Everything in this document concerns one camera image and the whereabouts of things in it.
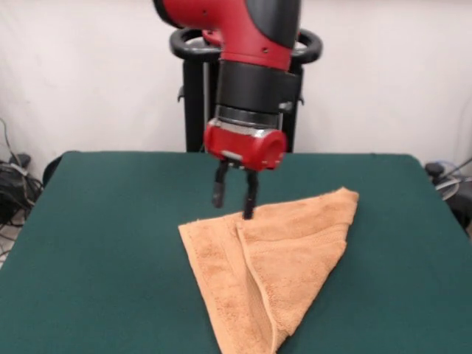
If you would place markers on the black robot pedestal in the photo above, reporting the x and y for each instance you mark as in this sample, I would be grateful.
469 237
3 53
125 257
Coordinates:
191 110

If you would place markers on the orange terry towel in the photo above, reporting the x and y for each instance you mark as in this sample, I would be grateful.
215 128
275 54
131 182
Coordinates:
265 258

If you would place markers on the small black adapter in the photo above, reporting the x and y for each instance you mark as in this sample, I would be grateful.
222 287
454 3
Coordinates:
20 159

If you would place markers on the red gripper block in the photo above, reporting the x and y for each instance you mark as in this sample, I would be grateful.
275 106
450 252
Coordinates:
245 147

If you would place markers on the dark green table cloth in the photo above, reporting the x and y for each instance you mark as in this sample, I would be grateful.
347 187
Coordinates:
92 239

